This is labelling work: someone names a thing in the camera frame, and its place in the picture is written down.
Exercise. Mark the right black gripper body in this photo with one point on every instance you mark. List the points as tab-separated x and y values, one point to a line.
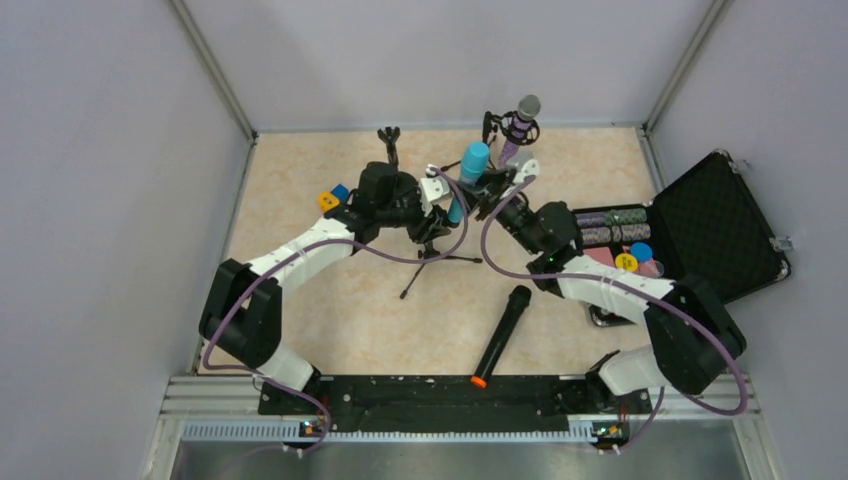
489	191

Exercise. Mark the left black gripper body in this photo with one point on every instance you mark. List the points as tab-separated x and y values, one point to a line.
433	221

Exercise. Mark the tripod stand with clip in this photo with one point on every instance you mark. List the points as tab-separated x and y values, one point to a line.
429	252

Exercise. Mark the blue plastic tube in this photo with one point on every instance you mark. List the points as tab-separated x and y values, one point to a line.
472	165

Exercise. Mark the tripod stand with shock mount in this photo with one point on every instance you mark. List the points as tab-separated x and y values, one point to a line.
491	130

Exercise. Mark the round base clamp stand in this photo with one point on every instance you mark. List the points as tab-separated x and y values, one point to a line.
389	136

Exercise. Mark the purple glitter microphone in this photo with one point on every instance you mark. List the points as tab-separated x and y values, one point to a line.
519	127

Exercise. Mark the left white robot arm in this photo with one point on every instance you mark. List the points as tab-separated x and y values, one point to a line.
243	310

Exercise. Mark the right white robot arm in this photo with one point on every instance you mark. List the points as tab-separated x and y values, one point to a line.
692	337

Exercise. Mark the black microphone orange end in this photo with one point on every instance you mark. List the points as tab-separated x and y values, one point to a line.
518	301

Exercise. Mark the pink block in case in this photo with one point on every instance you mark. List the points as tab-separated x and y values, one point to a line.
602	255

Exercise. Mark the poker chip stacks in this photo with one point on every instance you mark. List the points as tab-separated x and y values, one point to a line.
614	226

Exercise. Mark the blue toy brick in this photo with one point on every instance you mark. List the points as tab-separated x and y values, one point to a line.
341	192

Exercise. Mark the yellow round chip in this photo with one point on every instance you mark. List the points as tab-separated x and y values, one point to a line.
627	262

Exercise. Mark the yellow traffic light brick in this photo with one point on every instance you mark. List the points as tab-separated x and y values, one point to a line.
328	201

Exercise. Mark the blue round chip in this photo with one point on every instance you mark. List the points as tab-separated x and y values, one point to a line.
641	251

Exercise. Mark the open black carrying case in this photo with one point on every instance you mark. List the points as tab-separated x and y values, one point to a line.
707	223

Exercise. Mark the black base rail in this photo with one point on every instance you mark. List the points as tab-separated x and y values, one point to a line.
451	403

